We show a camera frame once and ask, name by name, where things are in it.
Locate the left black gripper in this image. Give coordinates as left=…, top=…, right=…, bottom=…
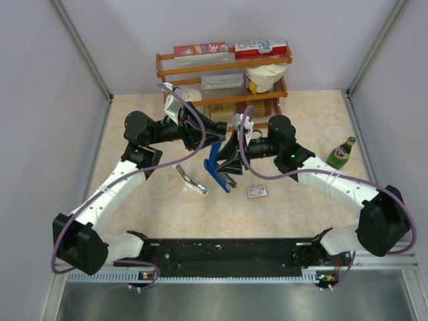
left=147, top=102, right=225, bottom=151

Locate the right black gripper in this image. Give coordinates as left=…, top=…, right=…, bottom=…
left=214, top=130, right=281, bottom=176

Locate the blue black stapler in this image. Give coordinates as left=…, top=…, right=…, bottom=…
left=204, top=142, right=237, bottom=193

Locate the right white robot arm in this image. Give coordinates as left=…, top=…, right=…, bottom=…
left=205, top=114, right=411, bottom=265

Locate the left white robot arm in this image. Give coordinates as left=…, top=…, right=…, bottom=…
left=51, top=102, right=227, bottom=276

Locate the tan cardboard box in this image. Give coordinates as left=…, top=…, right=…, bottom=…
left=209, top=102, right=235, bottom=122

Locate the small white paper roll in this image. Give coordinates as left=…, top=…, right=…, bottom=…
left=183, top=88, right=202, bottom=102

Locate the small staple box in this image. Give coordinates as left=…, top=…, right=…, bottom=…
left=247, top=186, right=268, bottom=199

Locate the brown brick-pattern box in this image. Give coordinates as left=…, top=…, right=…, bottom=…
left=235, top=99, right=272, bottom=117

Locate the wooden three-tier shelf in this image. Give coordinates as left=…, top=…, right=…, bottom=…
left=156, top=47, right=293, bottom=129

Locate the clear plastic box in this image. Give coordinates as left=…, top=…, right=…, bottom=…
left=201, top=73, right=244, bottom=100

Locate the red foil wrap box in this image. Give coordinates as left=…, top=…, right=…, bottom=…
left=173, top=41, right=229, bottom=64

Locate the red white toothpaste box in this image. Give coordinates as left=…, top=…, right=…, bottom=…
left=234, top=40, right=288, bottom=60

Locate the green glass bottle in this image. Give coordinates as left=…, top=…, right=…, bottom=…
left=326, top=136, right=356, bottom=170

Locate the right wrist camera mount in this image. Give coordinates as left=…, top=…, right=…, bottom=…
left=232, top=114, right=254, bottom=145

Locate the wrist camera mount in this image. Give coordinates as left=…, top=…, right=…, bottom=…
left=232, top=114, right=254, bottom=145
left=163, top=82, right=187, bottom=125

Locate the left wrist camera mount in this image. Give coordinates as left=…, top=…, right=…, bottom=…
left=163, top=82, right=187, bottom=125

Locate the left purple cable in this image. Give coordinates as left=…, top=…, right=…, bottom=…
left=49, top=82, right=207, bottom=275

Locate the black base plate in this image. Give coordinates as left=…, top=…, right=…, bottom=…
left=114, top=238, right=344, bottom=278

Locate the white slotted cable duct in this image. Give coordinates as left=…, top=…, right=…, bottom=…
left=68, top=270, right=320, bottom=284

